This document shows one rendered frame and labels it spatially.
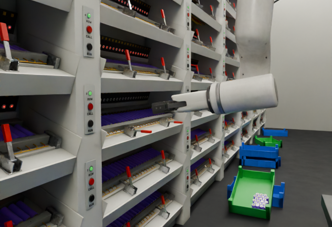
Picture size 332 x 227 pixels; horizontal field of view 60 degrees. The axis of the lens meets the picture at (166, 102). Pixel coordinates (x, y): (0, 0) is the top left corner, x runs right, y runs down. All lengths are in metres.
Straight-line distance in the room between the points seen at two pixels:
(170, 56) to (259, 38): 0.68
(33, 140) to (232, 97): 0.48
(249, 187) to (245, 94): 1.10
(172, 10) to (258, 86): 0.77
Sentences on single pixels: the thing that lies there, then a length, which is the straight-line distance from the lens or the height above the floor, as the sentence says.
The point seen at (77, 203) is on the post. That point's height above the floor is 0.37.
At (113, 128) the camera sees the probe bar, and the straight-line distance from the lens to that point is 0.92.
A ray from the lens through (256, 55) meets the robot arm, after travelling 0.80.
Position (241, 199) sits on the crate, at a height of 0.04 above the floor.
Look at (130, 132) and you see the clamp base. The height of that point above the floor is 0.50.
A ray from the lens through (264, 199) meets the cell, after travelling 1.60.
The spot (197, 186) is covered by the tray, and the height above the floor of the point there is 0.10.
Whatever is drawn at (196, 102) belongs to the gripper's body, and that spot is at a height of 0.61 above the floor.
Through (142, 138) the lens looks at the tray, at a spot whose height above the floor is 0.47.
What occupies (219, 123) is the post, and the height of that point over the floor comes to 0.40.
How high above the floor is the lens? 0.65
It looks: 3 degrees down
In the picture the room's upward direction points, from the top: straight up
